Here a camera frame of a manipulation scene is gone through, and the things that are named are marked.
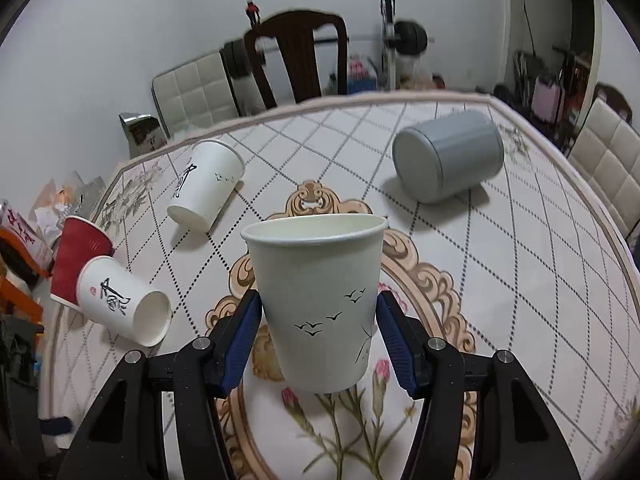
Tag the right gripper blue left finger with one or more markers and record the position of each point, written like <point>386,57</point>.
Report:
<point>122,435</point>

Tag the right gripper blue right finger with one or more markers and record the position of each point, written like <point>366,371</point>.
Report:
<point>516,436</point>

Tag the white bird print paper cup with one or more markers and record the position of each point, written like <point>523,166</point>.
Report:
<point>318,280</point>

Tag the white calligraphy cup near red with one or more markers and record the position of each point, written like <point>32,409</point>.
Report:
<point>130,307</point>

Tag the red ribbed paper cup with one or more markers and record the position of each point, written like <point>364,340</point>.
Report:
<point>81,240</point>

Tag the white calligraphy cup far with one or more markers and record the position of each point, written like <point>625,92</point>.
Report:
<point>205,184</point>

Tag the floral diamond pattern tablecloth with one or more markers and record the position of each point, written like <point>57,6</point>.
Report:
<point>529,262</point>

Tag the orange box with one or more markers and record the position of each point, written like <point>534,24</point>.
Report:
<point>15,303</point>

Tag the grey cylindrical tin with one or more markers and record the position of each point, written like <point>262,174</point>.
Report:
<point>447,155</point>

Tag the silver lidded trash bin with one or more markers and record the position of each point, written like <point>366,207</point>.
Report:
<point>143,133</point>

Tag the white padded chair right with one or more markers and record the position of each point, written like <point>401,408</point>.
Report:
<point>606,155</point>

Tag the white padded chair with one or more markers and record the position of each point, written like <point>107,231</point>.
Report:
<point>194,95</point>
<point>606,155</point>

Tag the pink suitcase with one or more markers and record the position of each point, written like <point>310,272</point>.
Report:
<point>548,99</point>

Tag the white padded chair left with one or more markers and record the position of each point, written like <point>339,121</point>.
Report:
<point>194,95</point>

